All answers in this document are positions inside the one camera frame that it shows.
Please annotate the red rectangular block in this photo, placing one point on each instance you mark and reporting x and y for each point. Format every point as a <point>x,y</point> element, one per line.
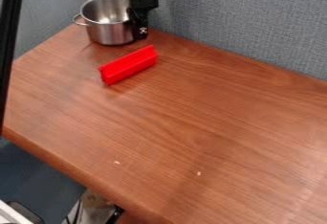
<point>129,64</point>

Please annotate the metal table leg frame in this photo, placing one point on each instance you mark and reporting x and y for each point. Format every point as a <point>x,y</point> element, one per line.
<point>94,210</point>

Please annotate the white object at corner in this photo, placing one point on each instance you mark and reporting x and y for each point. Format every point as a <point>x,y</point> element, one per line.
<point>14,213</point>

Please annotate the stainless steel pot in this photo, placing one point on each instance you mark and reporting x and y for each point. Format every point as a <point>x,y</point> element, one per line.
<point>106,20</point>

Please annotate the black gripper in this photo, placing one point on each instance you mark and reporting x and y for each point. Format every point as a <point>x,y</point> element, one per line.
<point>138,14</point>

